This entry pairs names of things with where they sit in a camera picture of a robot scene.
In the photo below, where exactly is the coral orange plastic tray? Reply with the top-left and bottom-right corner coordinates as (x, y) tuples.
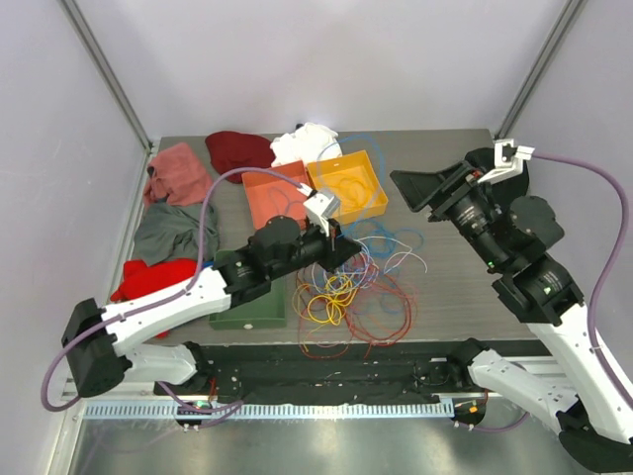
(242, 171), (307, 230)

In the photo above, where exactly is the bright yellow cable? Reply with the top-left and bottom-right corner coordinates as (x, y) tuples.
(307, 274), (358, 326)

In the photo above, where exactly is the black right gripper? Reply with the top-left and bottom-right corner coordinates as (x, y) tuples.
(389, 158), (507, 269)

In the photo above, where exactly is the white cable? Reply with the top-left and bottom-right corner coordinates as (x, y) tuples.
(316, 235), (428, 298)

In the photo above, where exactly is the bright red cloth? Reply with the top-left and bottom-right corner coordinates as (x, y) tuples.
(109, 257), (199, 339)

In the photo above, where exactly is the white slotted cable duct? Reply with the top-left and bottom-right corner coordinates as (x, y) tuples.
(83, 399), (454, 421)

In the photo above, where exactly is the orange yellow cable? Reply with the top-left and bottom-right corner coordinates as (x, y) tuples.
(293, 276), (357, 323)

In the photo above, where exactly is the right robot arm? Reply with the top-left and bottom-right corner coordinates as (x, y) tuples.
(390, 160), (632, 473)

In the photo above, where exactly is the yellow plastic tray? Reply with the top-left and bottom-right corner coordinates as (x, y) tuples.
(307, 150), (389, 225)

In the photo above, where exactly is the white cloth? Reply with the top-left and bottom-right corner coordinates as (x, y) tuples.
(270, 123), (342, 167)

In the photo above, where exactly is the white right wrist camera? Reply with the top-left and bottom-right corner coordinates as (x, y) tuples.
(478, 139), (535, 185)

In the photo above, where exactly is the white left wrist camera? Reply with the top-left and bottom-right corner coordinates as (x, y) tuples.
(298, 183), (341, 238)

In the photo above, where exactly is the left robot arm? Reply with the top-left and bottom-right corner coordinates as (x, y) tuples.
(62, 216), (361, 398)

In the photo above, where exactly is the aluminium frame post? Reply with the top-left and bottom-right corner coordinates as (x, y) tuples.
(493, 0), (587, 140)
(58, 0), (152, 152)

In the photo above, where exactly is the dark red cloth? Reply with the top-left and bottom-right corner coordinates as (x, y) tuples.
(205, 131), (275, 174)

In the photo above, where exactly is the left aluminium frame post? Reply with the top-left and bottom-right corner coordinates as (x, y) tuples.
(58, 0), (152, 152)

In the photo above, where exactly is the grey cloth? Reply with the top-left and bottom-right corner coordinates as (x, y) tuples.
(132, 202), (220, 266)

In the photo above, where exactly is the black bucket hat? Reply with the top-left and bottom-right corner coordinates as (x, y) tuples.
(465, 143), (529, 207)

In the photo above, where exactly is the red cable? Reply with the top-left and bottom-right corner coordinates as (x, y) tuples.
(294, 261), (419, 360)

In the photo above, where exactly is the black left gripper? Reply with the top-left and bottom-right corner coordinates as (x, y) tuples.
(269, 216), (361, 281)

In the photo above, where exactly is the pink cloth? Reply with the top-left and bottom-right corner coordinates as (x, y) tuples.
(142, 142), (213, 207)

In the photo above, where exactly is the green plastic tray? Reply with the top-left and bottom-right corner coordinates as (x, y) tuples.
(209, 256), (286, 331)

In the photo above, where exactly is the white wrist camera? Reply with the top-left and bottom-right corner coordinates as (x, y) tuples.
(298, 183), (341, 238)
(478, 139), (535, 185)

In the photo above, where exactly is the purple blue cable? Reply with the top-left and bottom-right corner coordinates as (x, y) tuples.
(266, 185), (308, 214)

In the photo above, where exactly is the right aluminium frame post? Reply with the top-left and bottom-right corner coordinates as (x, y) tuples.
(493, 0), (587, 140)

